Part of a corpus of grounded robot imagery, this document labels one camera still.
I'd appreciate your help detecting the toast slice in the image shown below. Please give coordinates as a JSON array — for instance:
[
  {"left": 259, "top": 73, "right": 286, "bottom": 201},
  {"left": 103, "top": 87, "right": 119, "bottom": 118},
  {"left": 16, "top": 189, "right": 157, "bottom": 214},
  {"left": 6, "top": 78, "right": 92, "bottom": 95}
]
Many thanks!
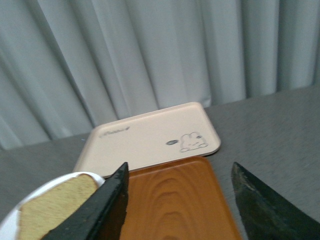
[{"left": 17, "top": 173, "right": 99, "bottom": 240}]

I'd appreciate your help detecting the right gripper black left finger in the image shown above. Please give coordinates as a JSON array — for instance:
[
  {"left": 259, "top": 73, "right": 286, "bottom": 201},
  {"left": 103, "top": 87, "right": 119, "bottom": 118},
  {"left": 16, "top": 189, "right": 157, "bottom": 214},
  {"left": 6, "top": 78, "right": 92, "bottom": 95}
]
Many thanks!
[{"left": 43, "top": 162, "right": 129, "bottom": 240}]

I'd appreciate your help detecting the white curtain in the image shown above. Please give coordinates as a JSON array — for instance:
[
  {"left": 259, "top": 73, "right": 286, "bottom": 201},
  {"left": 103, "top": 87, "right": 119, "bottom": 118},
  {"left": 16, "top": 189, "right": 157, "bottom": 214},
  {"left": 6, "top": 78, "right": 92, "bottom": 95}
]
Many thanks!
[{"left": 0, "top": 0, "right": 320, "bottom": 150}]

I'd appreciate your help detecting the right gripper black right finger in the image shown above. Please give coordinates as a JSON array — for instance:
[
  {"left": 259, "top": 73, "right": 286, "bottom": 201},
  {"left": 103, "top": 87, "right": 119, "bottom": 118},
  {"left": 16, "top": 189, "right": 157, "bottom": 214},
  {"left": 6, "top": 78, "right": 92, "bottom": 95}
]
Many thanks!
[{"left": 231, "top": 162, "right": 320, "bottom": 240}]

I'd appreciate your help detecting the beige rabbit tray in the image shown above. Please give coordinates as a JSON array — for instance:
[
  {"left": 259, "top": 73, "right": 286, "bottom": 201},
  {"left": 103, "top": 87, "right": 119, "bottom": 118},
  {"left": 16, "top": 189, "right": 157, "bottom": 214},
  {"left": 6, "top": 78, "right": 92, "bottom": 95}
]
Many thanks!
[{"left": 73, "top": 102, "right": 221, "bottom": 177}]

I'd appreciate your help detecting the brown wooden tray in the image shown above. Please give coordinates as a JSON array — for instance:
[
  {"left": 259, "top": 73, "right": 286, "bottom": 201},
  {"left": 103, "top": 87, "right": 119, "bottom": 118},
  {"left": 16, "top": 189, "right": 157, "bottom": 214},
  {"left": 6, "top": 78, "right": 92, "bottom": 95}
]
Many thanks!
[{"left": 120, "top": 156, "right": 242, "bottom": 240}]

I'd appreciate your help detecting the white round plate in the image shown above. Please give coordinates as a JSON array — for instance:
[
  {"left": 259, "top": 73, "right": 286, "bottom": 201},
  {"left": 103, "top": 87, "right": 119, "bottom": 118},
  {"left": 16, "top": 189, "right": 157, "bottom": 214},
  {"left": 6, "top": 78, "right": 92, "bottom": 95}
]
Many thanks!
[{"left": 0, "top": 172, "right": 105, "bottom": 240}]

